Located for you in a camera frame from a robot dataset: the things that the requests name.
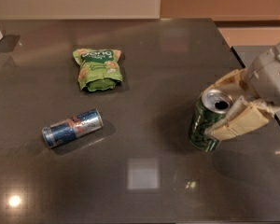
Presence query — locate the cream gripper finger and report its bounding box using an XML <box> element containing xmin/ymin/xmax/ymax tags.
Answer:
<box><xmin>202</xmin><ymin>68</ymin><xmax>259</xmax><ymax>101</ymax></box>
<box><xmin>204</xmin><ymin>96</ymin><xmax>280</xmax><ymax>141</ymax></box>

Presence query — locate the green soda can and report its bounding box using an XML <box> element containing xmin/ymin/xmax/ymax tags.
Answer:
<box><xmin>189</xmin><ymin>89</ymin><xmax>233</xmax><ymax>152</ymax></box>

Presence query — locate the blue silver energy drink can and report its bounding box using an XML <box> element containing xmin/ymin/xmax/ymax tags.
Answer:
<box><xmin>42</xmin><ymin>109</ymin><xmax>104</xmax><ymax>148</ymax></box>

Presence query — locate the green snack bag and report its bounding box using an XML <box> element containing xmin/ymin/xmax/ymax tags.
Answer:
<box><xmin>73</xmin><ymin>49</ymin><xmax>123</xmax><ymax>92</ymax></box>

